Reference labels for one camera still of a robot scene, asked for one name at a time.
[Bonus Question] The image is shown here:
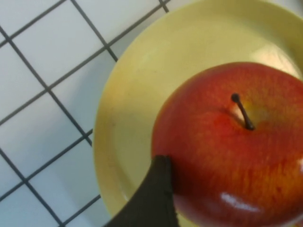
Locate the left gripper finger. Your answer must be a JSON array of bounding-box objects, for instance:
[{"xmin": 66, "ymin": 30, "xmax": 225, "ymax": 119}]
[{"xmin": 111, "ymin": 154, "xmax": 179, "ymax": 227}]

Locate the red apple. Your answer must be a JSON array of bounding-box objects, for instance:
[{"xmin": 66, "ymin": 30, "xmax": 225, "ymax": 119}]
[{"xmin": 151, "ymin": 61, "xmax": 303, "ymax": 227}]

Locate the yellow round plate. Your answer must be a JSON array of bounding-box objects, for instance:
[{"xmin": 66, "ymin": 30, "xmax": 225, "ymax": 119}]
[{"xmin": 93, "ymin": 0, "xmax": 303, "ymax": 227}]

